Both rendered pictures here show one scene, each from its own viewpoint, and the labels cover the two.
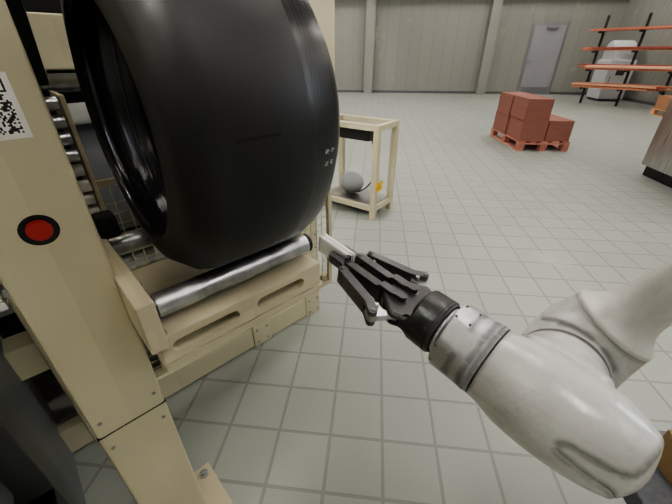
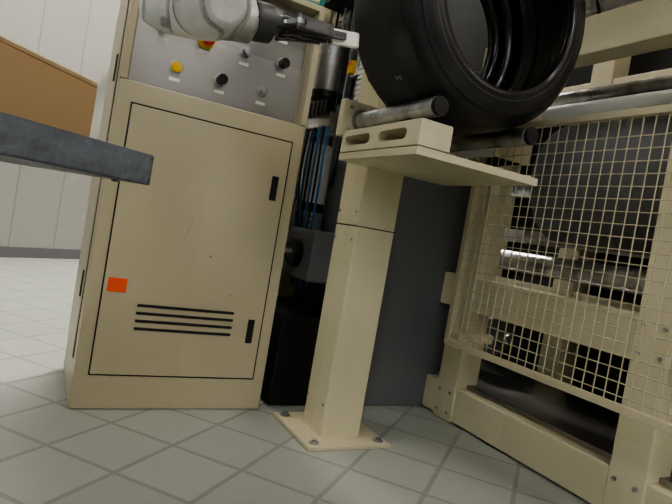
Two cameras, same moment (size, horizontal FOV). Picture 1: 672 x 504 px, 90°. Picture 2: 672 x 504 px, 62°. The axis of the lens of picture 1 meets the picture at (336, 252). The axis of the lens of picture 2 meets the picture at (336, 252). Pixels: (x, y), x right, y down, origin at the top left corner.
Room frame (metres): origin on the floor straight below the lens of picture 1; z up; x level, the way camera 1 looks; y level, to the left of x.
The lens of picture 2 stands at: (0.84, -1.15, 0.59)
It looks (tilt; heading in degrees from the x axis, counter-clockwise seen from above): 2 degrees down; 105
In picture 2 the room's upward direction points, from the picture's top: 10 degrees clockwise
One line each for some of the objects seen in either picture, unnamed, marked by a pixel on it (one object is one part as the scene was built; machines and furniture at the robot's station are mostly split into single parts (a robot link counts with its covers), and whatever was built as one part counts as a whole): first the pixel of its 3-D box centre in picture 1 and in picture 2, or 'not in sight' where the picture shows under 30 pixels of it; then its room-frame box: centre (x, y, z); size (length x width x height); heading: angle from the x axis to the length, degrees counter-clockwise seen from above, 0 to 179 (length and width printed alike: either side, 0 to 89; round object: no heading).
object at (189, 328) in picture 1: (242, 297); (391, 141); (0.56, 0.20, 0.84); 0.36 x 0.09 x 0.06; 133
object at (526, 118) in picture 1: (531, 119); not in sight; (5.75, -3.14, 0.36); 1.19 x 0.85 x 0.72; 173
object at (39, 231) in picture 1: (39, 229); not in sight; (0.43, 0.42, 1.06); 0.03 x 0.02 x 0.03; 133
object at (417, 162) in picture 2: (214, 283); (433, 168); (0.66, 0.29, 0.80); 0.37 x 0.36 x 0.02; 43
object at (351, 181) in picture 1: (357, 165); not in sight; (3.03, -0.19, 0.40); 0.60 x 0.35 x 0.80; 54
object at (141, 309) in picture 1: (119, 277); (401, 133); (0.54, 0.42, 0.90); 0.40 x 0.03 x 0.10; 43
